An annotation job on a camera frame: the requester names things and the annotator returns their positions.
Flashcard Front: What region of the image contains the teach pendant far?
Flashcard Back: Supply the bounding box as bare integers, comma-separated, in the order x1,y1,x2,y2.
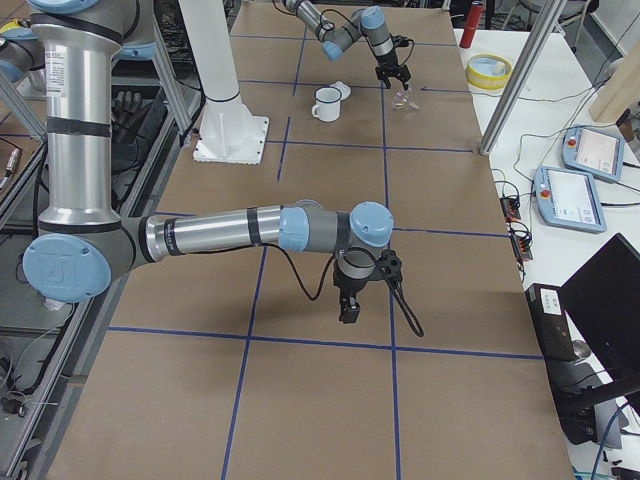
561,126,624,183

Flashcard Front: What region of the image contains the black computer box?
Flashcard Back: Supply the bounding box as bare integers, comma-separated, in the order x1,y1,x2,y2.
525,283,577,362

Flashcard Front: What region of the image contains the blue tape line left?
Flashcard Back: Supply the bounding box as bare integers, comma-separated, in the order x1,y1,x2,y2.
219,247,267,480

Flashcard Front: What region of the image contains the white enamel mug blue rim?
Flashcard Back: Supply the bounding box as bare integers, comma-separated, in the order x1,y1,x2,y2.
311,86,342,122

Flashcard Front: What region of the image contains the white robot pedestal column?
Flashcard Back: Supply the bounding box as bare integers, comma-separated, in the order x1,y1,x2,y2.
179,0,269,165

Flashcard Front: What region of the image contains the aluminium frame post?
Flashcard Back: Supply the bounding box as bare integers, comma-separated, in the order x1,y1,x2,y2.
479,0,567,156

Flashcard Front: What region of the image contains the teach pendant near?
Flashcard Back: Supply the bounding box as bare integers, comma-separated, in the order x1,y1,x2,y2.
533,166,607,233

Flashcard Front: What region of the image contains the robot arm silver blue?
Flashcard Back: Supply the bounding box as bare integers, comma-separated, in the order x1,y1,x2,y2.
22,1,410,323
281,1,414,91

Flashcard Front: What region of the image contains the white funnel upside down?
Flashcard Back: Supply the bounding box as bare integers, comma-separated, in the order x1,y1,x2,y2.
330,81,351,101

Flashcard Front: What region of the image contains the black camera cable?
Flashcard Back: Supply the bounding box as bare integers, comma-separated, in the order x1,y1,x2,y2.
259,243,425,338

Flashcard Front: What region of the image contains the orange black adapter far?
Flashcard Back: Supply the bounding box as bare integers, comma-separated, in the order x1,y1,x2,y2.
499,196,521,221

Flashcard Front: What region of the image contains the orange black adapter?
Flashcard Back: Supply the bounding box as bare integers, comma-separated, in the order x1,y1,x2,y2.
499,196,521,221
510,231,533,263

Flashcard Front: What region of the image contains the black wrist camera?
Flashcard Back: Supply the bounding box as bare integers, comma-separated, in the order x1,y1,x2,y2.
378,249,403,289

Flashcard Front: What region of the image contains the teach pendant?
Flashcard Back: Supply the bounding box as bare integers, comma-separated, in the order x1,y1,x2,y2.
533,166,607,233
561,126,624,183

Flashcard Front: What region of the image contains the yellow tape roll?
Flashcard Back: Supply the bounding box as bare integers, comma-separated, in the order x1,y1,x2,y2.
465,54,513,90

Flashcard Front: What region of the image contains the black monitor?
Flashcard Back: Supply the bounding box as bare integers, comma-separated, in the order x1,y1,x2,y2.
560,233,639,374

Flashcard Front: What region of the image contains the red cylinder bottle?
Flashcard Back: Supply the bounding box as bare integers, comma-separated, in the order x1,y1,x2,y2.
459,1,484,49

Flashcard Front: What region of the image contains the brown cardboard table cover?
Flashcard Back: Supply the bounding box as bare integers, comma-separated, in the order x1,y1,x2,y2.
48,2,572,479

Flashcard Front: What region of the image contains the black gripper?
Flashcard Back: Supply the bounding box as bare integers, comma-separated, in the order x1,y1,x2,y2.
375,48,411,91
333,247,380,324

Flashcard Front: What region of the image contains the wooden beam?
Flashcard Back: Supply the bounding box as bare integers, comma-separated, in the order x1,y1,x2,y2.
589,42,640,123

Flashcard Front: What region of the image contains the orange black adapter near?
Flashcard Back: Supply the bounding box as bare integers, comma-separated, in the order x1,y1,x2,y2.
510,231,533,263

